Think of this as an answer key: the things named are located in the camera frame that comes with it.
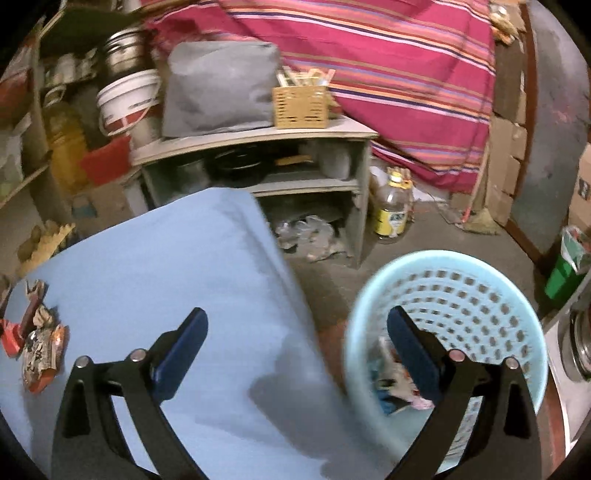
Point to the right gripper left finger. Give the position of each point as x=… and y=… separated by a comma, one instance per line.
x=88, y=442

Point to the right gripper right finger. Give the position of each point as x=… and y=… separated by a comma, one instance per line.
x=504, y=442

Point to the pile of snack wrappers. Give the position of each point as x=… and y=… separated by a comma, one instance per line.
x=38, y=339

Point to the wrappers inside basket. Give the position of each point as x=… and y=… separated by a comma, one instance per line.
x=392, y=382

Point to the light blue plastic basket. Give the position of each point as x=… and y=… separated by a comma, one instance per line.
x=466, y=303

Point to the light blue table cloth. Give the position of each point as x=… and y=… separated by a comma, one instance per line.
x=257, y=402

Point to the green plastic bin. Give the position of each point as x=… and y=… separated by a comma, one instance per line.
x=571, y=265

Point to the yellow egg tray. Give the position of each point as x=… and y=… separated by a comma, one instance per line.
x=43, y=243

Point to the cardboard box blue label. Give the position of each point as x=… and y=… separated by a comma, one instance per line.
x=107, y=205

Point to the red plastic basket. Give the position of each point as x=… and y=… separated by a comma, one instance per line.
x=107, y=163

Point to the plastic oil bottle yellow label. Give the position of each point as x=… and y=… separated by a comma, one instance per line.
x=393, y=205

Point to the yellow oil jug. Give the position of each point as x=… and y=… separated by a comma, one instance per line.
x=66, y=141

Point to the grey wooden shelf cabinet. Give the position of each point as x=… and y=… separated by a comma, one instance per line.
x=282, y=180

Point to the white red plastic bucket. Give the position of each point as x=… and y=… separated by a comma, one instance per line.
x=125, y=102

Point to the grey fabric bag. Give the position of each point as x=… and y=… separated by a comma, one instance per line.
x=219, y=86

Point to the striped pink red cloth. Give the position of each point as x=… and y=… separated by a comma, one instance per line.
x=420, y=73

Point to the yellow wicker basket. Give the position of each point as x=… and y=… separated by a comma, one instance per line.
x=303, y=99

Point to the metal pot on shelf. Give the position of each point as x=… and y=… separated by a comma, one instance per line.
x=125, y=52

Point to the wall shelf plank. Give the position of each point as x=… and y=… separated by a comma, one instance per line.
x=21, y=186

